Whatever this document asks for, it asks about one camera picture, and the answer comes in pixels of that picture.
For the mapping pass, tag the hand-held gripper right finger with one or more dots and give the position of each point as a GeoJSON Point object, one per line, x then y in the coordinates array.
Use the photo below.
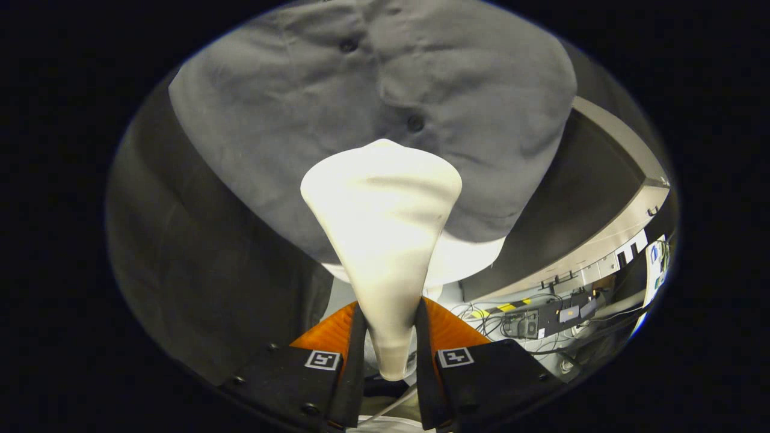
{"type": "Point", "coordinates": [424, 373]}

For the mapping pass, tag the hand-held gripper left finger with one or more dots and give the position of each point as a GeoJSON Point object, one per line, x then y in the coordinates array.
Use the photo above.
{"type": "Point", "coordinates": [355, 373]}

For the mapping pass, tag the grey button shirt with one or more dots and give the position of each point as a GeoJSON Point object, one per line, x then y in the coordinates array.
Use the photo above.
{"type": "Point", "coordinates": [271, 120]}

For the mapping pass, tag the white mannequin torso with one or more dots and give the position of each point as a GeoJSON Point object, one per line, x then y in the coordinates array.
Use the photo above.
{"type": "Point", "coordinates": [463, 258]}

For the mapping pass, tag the black electronics box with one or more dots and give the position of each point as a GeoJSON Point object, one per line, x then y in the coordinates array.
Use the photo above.
{"type": "Point", "coordinates": [550, 319]}

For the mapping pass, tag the white floor tube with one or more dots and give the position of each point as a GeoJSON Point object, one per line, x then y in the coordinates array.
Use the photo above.
{"type": "Point", "coordinates": [619, 302]}

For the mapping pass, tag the cluttered white desk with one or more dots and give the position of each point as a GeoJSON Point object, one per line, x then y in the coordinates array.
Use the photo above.
{"type": "Point", "coordinates": [652, 282]}

